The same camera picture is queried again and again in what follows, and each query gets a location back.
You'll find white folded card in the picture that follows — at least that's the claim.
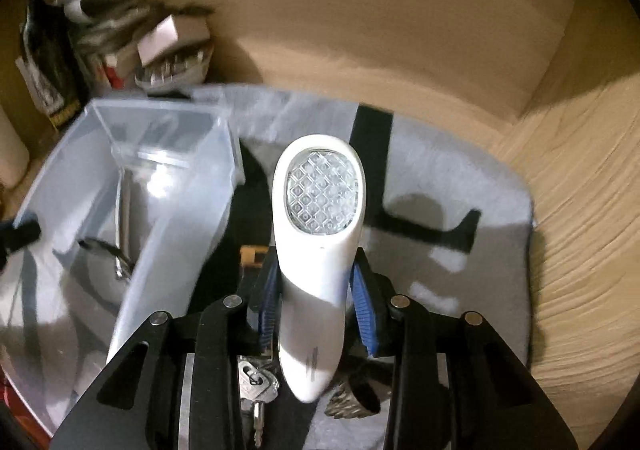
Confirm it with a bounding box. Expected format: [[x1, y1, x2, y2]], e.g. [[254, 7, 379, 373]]
[[137, 15, 210, 66]]

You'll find silver key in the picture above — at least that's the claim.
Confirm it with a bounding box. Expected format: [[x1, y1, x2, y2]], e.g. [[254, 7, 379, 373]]
[[238, 359, 280, 449]]

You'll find clear plastic storage box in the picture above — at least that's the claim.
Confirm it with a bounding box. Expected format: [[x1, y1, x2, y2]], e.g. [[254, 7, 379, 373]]
[[1, 98, 244, 434]]

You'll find stack of books and papers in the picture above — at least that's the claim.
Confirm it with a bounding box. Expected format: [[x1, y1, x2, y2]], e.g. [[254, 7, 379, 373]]
[[53, 0, 155, 92]]

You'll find grey mat with black pattern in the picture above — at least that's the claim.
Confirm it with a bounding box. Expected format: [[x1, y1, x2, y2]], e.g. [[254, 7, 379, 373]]
[[189, 84, 533, 362]]

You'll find dark ridged small object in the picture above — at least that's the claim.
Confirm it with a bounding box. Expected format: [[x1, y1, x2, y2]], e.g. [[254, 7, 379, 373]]
[[324, 374, 392, 420]]

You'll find silver metal flashlight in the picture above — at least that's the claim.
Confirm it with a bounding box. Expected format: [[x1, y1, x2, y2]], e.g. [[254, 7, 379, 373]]
[[114, 168, 134, 280]]

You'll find dark wine bottle elephant label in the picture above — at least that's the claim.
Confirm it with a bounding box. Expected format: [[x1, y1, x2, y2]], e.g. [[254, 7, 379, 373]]
[[21, 0, 90, 130]]

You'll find white bowl of trinkets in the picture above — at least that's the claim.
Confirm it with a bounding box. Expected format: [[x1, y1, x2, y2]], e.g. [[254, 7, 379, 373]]
[[134, 43, 214, 95]]

